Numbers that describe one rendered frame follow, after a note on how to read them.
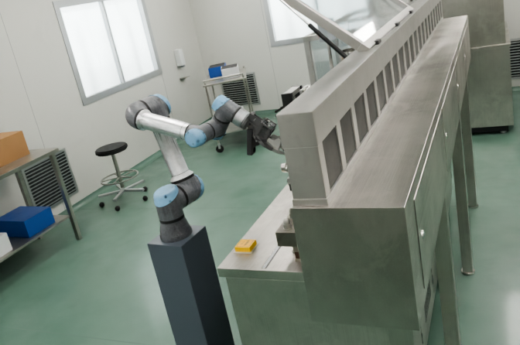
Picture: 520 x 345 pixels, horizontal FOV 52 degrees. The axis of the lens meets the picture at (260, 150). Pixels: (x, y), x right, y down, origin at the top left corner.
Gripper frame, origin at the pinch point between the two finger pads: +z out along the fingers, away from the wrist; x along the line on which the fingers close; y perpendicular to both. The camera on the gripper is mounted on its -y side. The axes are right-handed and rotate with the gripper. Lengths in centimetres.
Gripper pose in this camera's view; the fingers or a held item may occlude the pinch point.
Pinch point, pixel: (283, 152)
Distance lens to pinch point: 216.9
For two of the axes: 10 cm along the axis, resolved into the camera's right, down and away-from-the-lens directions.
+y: 4.4, -7.5, -4.9
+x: 3.8, -3.5, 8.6
